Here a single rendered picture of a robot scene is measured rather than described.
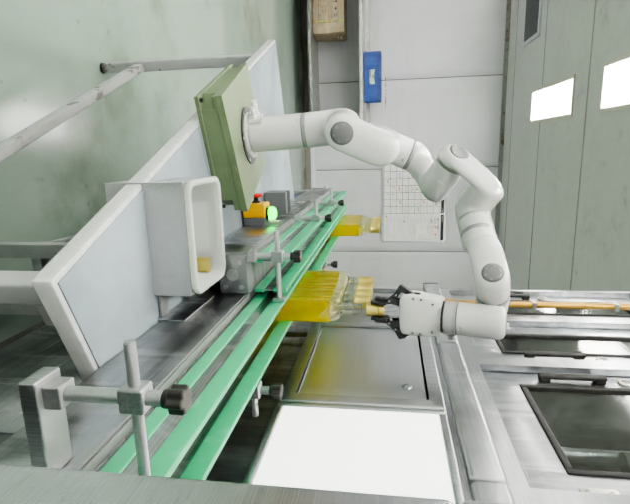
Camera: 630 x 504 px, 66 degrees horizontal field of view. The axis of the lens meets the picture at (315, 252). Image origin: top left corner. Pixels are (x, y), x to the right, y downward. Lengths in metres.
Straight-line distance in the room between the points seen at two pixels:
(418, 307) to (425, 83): 6.08
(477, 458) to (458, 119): 6.38
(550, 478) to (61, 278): 0.84
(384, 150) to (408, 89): 5.83
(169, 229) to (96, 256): 0.17
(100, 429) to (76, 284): 0.23
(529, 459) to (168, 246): 0.77
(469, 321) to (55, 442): 0.82
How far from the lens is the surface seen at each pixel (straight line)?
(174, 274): 0.97
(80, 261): 0.80
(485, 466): 0.91
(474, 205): 1.28
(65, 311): 0.79
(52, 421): 0.60
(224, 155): 1.26
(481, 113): 7.14
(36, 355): 1.57
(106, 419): 0.70
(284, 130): 1.34
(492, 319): 1.12
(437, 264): 7.27
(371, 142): 1.25
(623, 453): 1.11
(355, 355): 1.26
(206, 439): 0.79
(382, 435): 0.95
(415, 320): 1.15
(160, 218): 0.96
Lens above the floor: 1.21
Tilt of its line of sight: 9 degrees down
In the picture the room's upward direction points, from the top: 90 degrees clockwise
